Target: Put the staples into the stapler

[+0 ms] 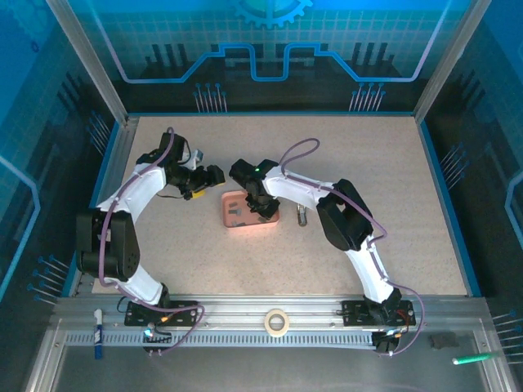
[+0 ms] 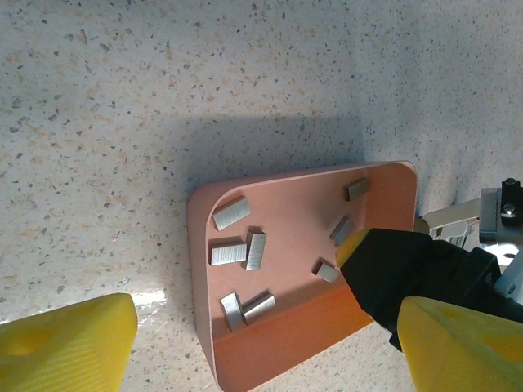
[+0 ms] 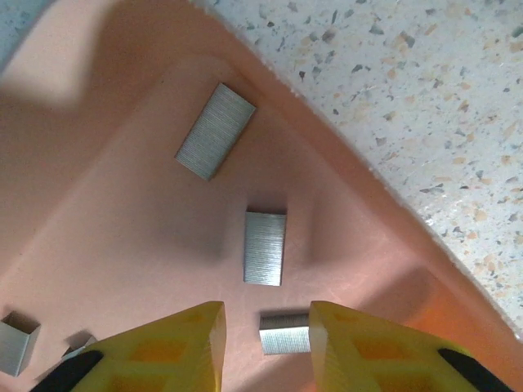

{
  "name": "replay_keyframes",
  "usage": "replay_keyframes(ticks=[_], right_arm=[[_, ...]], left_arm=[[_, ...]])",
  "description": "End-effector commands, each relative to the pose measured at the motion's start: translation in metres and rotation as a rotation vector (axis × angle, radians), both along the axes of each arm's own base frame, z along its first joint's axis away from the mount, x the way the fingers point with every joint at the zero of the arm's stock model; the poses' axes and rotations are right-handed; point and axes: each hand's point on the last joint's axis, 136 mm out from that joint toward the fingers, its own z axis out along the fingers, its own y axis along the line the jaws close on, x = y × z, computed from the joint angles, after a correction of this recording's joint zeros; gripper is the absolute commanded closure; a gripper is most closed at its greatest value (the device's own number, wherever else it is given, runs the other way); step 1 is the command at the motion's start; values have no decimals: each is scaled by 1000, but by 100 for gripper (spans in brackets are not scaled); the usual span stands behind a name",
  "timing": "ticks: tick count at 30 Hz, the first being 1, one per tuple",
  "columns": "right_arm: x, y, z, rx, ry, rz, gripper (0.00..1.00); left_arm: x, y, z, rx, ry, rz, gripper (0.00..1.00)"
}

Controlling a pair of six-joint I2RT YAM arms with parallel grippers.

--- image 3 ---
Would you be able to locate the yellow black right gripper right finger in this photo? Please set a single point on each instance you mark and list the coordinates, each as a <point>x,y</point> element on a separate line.
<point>388,359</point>

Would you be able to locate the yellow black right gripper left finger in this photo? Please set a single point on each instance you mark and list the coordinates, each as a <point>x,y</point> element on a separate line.
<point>163,351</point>

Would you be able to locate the pink plastic tray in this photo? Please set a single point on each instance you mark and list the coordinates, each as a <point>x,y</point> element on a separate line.
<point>122,204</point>

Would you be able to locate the grey staple strip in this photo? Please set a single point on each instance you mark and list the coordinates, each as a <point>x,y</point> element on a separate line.
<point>284,337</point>
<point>214,132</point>
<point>265,249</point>
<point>77,345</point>
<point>14,347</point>

